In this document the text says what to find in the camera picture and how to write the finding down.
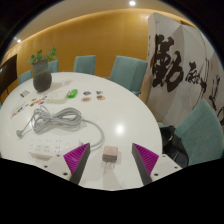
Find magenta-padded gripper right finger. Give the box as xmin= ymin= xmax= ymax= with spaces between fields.
xmin=131 ymin=142 xmax=183 ymax=186

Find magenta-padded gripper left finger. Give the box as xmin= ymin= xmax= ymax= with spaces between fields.
xmin=42 ymin=142 xmax=92 ymax=185

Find small pinkish-white charger block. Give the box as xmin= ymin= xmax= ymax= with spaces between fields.
xmin=101 ymin=145 xmax=120 ymax=168

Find white power strip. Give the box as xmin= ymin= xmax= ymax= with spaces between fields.
xmin=25 ymin=132 xmax=83 ymax=161

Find black bag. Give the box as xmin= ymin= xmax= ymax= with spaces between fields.
xmin=159 ymin=124 xmax=190 ymax=168

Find flat white box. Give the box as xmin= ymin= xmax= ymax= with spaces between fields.
xmin=46 ymin=91 xmax=70 ymax=105

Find small green packet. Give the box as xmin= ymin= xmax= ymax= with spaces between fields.
xmin=66 ymin=88 xmax=79 ymax=99

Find row of colourful stickers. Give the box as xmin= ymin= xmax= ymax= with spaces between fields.
xmin=10 ymin=95 xmax=48 ymax=120

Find small grey card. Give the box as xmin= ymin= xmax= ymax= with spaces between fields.
xmin=19 ymin=89 xmax=31 ymax=98

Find green plant in dark vase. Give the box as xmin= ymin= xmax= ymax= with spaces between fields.
xmin=27 ymin=47 xmax=59 ymax=94

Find white calligraphy folding screen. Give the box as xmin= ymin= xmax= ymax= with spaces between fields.
xmin=139 ymin=12 xmax=224 ymax=128

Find coiled grey power cable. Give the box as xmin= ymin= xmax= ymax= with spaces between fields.
xmin=15 ymin=105 xmax=105 ymax=150

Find dark wall screen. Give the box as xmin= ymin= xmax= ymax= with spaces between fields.
xmin=0 ymin=54 xmax=19 ymax=98

